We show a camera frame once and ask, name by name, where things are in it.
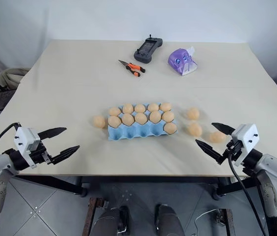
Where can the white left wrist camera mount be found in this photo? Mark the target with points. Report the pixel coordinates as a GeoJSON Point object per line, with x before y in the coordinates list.
{"type": "Point", "coordinates": [25, 142]}

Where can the beige egg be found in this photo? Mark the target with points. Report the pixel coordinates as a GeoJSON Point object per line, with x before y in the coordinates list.
{"type": "Point", "coordinates": [114, 111]}
{"type": "Point", "coordinates": [128, 119]}
{"type": "Point", "coordinates": [194, 129]}
{"type": "Point", "coordinates": [155, 117]}
{"type": "Point", "coordinates": [114, 122]}
{"type": "Point", "coordinates": [217, 137]}
{"type": "Point", "coordinates": [153, 107]}
{"type": "Point", "coordinates": [99, 121]}
{"type": "Point", "coordinates": [170, 128]}
{"type": "Point", "coordinates": [168, 116]}
{"type": "Point", "coordinates": [140, 118]}
{"type": "Point", "coordinates": [140, 108]}
{"type": "Point", "coordinates": [128, 108]}
{"type": "Point", "coordinates": [166, 106]}
{"type": "Point", "coordinates": [193, 113]}

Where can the dark grey handheld controller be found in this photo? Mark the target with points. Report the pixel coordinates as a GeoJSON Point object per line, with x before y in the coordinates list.
{"type": "Point", "coordinates": [148, 50]}

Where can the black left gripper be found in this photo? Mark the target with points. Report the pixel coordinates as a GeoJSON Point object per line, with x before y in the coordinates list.
{"type": "Point", "coordinates": [39, 155]}

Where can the purple tissue pack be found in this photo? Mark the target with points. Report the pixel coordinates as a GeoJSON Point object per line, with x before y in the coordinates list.
{"type": "Point", "coordinates": [181, 61]}

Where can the black table frame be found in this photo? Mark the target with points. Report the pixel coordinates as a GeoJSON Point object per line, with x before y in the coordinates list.
{"type": "Point", "coordinates": [84, 184]}

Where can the blue egg tray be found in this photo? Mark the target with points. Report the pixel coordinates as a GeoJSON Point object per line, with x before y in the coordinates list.
{"type": "Point", "coordinates": [138, 132]}

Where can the dark rounded shape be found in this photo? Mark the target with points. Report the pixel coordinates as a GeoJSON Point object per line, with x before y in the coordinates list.
{"type": "Point", "coordinates": [169, 220]}
{"type": "Point", "coordinates": [111, 221]}

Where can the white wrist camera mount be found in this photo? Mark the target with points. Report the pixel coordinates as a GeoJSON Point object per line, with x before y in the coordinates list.
{"type": "Point", "coordinates": [247, 137]}
{"type": "Point", "coordinates": [25, 142]}

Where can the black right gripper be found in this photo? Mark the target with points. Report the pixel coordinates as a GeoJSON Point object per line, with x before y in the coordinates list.
{"type": "Point", "coordinates": [232, 148]}

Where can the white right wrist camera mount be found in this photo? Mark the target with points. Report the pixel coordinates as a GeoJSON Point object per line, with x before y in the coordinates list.
{"type": "Point", "coordinates": [247, 137]}

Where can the rusty metal bar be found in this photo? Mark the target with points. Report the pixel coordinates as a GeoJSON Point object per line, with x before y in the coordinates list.
{"type": "Point", "coordinates": [228, 222]}
{"type": "Point", "coordinates": [93, 216]}

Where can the orange black pliers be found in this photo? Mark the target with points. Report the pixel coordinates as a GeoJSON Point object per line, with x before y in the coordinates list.
{"type": "Point", "coordinates": [133, 68]}

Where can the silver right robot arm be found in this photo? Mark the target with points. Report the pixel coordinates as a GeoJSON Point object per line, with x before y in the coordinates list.
{"type": "Point", "coordinates": [276, 177]}

